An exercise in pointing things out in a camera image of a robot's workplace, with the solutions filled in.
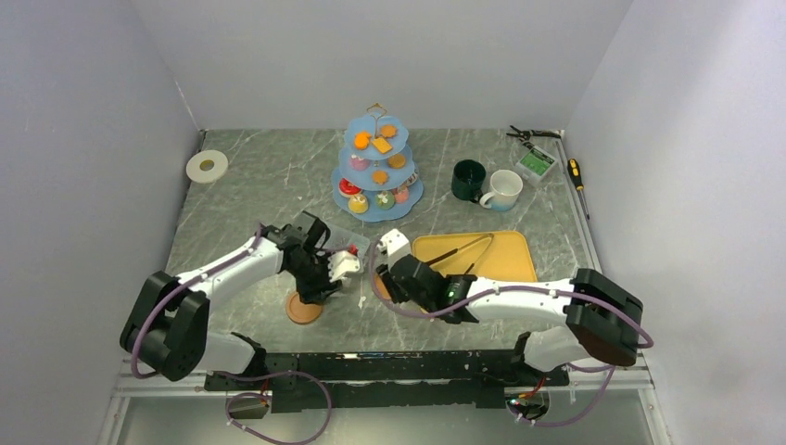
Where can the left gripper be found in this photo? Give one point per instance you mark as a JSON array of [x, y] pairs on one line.
[[320, 290]]

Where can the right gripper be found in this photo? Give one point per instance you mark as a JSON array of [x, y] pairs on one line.
[[397, 296]]

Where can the brown round coaster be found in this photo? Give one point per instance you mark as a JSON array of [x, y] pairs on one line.
[[381, 288], [299, 312]]

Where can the yellow cupcake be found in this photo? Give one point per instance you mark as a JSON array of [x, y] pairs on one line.
[[358, 203]]

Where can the red donut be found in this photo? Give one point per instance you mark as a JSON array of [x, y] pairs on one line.
[[348, 189]]

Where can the green cupcake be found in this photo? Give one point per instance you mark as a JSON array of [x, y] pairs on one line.
[[385, 200]]

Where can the gold black serving tongs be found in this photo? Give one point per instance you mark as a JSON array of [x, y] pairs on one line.
[[486, 239]]

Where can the white chocolate drizzle donut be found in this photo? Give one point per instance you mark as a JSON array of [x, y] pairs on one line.
[[412, 179]]

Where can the blue three-tier cake stand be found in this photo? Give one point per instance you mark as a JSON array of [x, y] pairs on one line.
[[373, 118]]

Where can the yellow serving tray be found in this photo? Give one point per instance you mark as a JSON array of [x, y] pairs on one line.
[[507, 259]]

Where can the purple cupcake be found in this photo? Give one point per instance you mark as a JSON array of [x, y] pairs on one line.
[[358, 164]]

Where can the flower shaped orange cookie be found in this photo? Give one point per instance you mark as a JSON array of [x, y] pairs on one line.
[[380, 177]]

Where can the round orange biscuit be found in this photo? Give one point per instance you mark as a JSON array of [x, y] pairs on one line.
[[397, 161]]

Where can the dark green mug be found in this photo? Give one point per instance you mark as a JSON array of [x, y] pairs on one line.
[[467, 180]]

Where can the square yellow cracker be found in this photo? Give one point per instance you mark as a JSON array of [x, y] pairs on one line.
[[381, 145]]

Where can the white mug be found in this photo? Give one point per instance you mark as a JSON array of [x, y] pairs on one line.
[[504, 188]]

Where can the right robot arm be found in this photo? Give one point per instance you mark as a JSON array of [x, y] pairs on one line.
[[588, 316]]

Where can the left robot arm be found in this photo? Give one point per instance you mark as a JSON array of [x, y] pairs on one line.
[[167, 331]]

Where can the clear plastic screw box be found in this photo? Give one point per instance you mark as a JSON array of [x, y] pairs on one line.
[[344, 236]]

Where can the white tape roll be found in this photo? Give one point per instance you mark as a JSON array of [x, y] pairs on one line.
[[207, 167]]

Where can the green label plastic box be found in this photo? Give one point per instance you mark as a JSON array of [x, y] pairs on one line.
[[535, 164]]

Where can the black pliers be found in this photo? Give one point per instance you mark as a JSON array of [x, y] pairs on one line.
[[525, 136]]

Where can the yellow black screwdriver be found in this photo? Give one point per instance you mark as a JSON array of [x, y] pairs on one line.
[[574, 173]]

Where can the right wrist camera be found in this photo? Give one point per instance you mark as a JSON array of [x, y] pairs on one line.
[[393, 246]]

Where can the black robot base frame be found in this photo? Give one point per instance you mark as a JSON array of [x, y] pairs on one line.
[[481, 378]]

